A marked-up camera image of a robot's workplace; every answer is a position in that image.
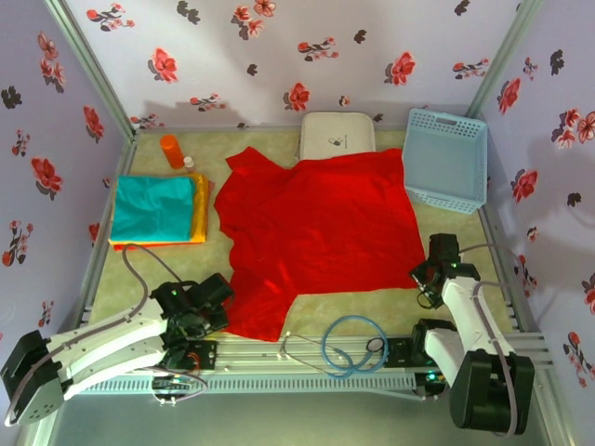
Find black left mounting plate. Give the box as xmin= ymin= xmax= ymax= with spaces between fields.
xmin=183 ymin=340 xmax=218 ymax=373

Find aluminium right corner post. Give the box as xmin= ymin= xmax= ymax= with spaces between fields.
xmin=468 ymin=0 xmax=545 ymax=117

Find left circuit board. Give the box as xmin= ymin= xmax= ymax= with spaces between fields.
xmin=152 ymin=376 xmax=194 ymax=390

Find folded yellow t-shirt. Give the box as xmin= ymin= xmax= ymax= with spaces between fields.
xmin=188 ymin=172 xmax=211 ymax=245

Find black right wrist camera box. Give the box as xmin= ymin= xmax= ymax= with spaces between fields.
xmin=428 ymin=233 xmax=460 ymax=266

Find blue stethoscope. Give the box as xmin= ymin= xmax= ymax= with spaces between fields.
xmin=280 ymin=314 xmax=390 ymax=379

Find grey left base cable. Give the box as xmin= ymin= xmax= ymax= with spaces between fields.
xmin=149 ymin=366 xmax=210 ymax=406

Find white zip case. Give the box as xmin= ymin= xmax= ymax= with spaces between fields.
xmin=299 ymin=111 xmax=377 ymax=164

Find light blue perforated basket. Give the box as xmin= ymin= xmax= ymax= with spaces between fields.
xmin=402 ymin=107 xmax=489 ymax=216

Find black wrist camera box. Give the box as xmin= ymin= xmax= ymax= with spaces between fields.
xmin=197 ymin=272 xmax=234 ymax=310
xmin=428 ymin=233 xmax=460 ymax=266

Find red t-shirt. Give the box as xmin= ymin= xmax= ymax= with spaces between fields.
xmin=214 ymin=146 xmax=427 ymax=344

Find grey right arm cable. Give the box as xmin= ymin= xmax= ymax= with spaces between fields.
xmin=457 ymin=243 xmax=524 ymax=438

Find orange pill bottle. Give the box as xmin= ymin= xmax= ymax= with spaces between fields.
xmin=159 ymin=134 xmax=187 ymax=169

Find black mounting plate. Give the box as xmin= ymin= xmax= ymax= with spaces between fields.
xmin=183 ymin=340 xmax=218 ymax=373
xmin=388 ymin=334 xmax=466 ymax=369

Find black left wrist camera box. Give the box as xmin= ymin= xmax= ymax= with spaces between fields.
xmin=197 ymin=272 xmax=234 ymax=310

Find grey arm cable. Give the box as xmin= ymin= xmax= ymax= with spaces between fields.
xmin=2 ymin=243 xmax=159 ymax=426
xmin=457 ymin=243 xmax=524 ymax=438

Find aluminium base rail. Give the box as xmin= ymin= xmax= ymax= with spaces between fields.
xmin=44 ymin=330 xmax=557 ymax=373

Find grey base cable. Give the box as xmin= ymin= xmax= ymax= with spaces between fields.
xmin=149 ymin=366 xmax=210 ymax=406
xmin=416 ymin=371 xmax=455 ymax=403

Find white slotted cable duct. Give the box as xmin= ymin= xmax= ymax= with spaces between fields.
xmin=78 ymin=374 xmax=417 ymax=395

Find aluminium corner post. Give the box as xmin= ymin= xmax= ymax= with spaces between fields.
xmin=468 ymin=0 xmax=545 ymax=117
xmin=41 ymin=0 xmax=139 ymax=138

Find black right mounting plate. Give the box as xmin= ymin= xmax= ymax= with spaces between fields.
xmin=388 ymin=334 xmax=466 ymax=369

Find aluminium left side rail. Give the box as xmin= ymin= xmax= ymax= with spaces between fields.
xmin=81 ymin=134 xmax=139 ymax=335

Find grey left arm cable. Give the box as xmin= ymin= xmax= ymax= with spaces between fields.
xmin=2 ymin=243 xmax=159 ymax=426

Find aluminium left corner post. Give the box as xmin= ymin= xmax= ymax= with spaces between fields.
xmin=41 ymin=0 xmax=139 ymax=138

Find grey right base cable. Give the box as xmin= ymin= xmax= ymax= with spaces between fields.
xmin=416 ymin=371 xmax=455 ymax=403

